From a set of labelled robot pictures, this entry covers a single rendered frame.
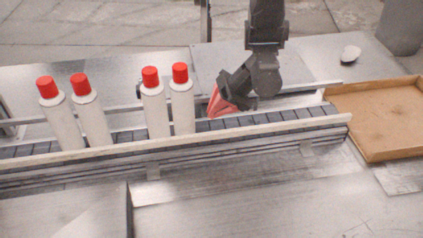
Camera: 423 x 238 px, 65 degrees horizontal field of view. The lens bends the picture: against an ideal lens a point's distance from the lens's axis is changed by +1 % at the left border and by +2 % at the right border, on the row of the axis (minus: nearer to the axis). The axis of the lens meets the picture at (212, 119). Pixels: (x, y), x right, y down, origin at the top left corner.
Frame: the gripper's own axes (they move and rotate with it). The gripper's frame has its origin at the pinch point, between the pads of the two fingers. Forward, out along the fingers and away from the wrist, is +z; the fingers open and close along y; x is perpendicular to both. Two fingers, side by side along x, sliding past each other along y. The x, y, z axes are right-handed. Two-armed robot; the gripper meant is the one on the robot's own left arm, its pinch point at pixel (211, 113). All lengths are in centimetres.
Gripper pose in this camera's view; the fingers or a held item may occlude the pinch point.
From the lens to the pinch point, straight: 78.3
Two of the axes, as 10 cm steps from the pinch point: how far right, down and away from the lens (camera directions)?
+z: -6.3, 6.3, 4.5
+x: 7.5, 3.6, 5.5
